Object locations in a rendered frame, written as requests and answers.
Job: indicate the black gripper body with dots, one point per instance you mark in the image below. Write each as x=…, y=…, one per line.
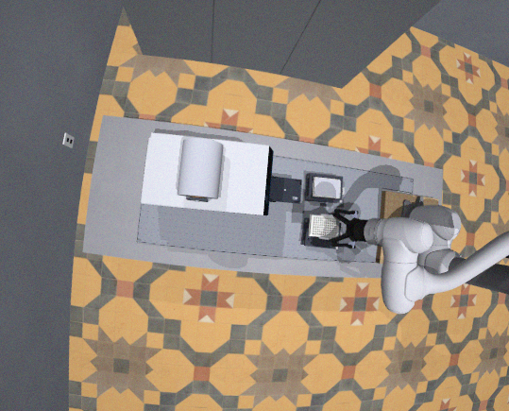
x=359, y=227

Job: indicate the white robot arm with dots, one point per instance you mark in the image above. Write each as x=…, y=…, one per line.
x=403, y=281

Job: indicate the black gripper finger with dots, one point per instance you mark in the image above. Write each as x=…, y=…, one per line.
x=338, y=238
x=341, y=218

